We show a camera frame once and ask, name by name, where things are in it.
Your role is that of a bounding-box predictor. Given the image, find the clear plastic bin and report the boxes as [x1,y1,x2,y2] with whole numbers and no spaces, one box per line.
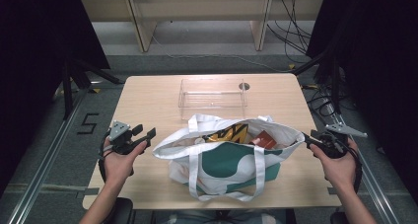
[177,78,248,120]

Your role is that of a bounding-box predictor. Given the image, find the black hanging cables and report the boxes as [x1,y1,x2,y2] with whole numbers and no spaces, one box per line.
[266,0,314,64]

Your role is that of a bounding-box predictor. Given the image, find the hand-held gripper cable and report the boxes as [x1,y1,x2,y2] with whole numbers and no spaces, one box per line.
[341,141,363,193]
[98,131,114,183]

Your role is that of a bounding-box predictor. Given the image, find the black curtain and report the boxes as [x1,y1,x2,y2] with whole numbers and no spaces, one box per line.
[0,0,111,198]
[305,0,418,205]

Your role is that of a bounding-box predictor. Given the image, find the person's left hand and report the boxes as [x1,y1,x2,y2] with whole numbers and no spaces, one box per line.
[103,141,148,186]

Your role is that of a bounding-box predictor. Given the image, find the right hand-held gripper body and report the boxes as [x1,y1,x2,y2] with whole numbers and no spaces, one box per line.
[316,122,369,159]

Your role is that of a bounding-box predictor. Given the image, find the left hand-held gripper cable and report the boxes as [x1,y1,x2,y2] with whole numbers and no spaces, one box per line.
[98,131,114,183]

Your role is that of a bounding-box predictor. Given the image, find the black tripod stand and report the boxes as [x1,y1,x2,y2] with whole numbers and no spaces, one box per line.
[62,57,125,119]

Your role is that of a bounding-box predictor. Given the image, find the brown drink carton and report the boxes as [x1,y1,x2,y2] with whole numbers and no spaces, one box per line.
[251,129,278,150]

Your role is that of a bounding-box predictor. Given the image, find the white floor cable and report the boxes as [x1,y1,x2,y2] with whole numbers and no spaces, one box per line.
[151,36,294,74]

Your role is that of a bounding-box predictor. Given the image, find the white and green tote bag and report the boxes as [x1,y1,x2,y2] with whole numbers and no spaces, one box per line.
[152,113,306,202]

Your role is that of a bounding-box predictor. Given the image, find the black metal stand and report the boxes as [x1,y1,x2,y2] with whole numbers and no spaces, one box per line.
[292,49,343,114]

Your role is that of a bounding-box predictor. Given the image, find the black floor cables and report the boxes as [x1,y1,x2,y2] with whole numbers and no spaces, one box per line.
[302,84,339,118]

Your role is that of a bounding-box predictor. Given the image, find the black chair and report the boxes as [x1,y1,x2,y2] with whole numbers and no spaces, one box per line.
[104,197,134,224]

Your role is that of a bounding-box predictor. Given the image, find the person's right hand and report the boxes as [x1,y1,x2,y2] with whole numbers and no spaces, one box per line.
[309,139,359,190]

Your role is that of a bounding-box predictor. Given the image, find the yellow striped chips bag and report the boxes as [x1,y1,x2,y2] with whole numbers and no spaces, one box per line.
[202,122,249,144]

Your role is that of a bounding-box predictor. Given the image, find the right hand-held gripper cable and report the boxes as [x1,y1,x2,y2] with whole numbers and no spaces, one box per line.
[341,141,363,193]

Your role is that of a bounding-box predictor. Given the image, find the aluminium floor rail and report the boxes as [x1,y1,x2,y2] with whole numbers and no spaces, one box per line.
[6,85,90,224]
[331,113,400,224]

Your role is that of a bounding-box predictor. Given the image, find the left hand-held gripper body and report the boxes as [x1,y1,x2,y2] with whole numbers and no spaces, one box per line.
[107,119,141,155]

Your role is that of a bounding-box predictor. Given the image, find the person's legs in jeans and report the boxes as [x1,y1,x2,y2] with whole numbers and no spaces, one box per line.
[167,209,287,224]

